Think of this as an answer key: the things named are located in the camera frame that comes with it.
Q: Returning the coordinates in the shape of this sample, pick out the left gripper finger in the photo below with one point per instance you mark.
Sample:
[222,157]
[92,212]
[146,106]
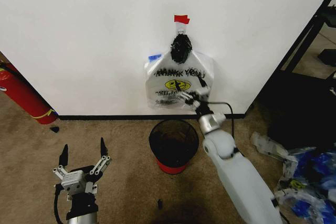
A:
[63,153]
[103,146]

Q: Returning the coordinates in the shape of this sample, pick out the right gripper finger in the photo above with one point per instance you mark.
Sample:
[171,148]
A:
[202,82]
[187,97]

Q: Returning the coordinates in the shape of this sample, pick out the clear thank you plastic bag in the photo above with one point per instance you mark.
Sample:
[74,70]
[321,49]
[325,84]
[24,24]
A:
[168,82]

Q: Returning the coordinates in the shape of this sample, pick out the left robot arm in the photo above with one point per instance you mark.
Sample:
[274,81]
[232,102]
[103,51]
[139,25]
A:
[82,218]

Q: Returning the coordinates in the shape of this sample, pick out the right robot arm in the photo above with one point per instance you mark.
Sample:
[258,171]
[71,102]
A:
[236,166]

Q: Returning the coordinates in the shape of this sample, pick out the black mesh trash bin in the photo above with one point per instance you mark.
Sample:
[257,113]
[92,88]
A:
[173,146]

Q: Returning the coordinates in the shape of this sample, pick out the crumpled clear plastic bag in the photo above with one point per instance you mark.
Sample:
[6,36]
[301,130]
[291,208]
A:
[270,148]

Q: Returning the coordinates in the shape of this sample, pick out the crumpled smiley plastic bag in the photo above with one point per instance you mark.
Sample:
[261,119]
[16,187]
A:
[294,183]

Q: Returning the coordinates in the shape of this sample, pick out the small black wedge-shaped scrap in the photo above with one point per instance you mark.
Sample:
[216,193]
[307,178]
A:
[54,129]

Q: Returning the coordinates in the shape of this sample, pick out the blue tape piece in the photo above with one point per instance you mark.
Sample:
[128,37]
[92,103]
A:
[155,57]

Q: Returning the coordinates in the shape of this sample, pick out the red tape piece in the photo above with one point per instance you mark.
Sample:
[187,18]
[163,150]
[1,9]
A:
[181,19]

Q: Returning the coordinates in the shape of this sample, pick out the red fire extinguisher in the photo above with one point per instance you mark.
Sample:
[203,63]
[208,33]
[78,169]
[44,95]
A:
[23,95]

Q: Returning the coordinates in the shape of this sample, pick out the small black upright scrap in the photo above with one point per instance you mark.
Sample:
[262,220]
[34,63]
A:
[159,203]

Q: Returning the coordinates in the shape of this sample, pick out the crumpled blue plastic bags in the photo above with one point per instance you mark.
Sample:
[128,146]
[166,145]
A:
[315,171]

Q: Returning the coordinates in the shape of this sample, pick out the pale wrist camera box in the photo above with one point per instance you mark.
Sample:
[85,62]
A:
[73,180]

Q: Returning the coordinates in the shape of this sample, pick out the clear wall hook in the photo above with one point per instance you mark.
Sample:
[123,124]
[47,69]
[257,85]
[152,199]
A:
[181,29]

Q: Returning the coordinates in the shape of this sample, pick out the black metal shelf frame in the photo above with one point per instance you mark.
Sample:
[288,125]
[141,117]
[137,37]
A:
[302,77]

